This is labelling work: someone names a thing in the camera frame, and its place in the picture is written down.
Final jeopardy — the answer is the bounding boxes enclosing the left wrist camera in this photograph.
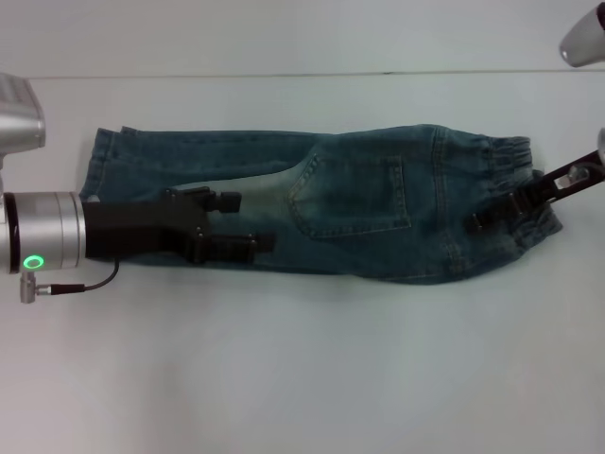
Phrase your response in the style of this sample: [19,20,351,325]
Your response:
[0,72,48,148]

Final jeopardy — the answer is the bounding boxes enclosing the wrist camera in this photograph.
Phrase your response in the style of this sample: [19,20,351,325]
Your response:
[0,72,48,148]
[558,0,605,69]

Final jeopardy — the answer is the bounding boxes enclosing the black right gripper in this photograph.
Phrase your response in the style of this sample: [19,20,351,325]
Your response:
[464,148,605,235]

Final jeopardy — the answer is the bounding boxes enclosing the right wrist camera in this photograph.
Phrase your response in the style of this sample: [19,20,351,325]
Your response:
[558,0,605,69]

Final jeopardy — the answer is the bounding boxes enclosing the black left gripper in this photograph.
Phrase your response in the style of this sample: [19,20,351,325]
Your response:
[82,185,278,264]

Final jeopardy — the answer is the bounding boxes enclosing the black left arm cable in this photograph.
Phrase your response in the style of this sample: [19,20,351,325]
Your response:
[17,262,120,305]

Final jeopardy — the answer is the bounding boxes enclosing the blue denim shorts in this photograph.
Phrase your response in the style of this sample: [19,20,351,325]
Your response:
[78,123,564,287]

